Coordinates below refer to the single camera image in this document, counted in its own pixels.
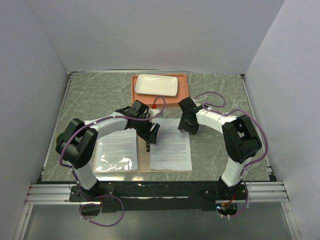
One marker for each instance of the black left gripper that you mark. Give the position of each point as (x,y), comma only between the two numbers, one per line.
(150,137)

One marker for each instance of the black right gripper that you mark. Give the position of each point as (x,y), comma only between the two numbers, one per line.
(182,125)

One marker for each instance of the tan paper folder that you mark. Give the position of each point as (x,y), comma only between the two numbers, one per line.
(143,158)

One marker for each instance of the white printed paper sheets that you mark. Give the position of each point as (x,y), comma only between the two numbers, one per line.
(172,152)

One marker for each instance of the white printed paper sheet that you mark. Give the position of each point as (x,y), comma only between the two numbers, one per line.
(116,152)

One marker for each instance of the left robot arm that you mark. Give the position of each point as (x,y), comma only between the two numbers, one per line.
(77,143)

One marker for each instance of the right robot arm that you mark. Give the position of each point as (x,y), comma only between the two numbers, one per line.
(240,136)

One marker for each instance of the terracotta rectangular tray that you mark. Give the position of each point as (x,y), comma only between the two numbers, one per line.
(168,101)

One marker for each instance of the white rectangular plate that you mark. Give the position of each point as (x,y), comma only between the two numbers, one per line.
(157,85)

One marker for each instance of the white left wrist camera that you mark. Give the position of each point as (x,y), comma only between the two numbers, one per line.
(154,112)

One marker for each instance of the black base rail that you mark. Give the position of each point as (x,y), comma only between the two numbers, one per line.
(157,195)

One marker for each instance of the aluminium frame rail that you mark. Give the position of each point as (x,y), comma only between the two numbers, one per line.
(273,199)

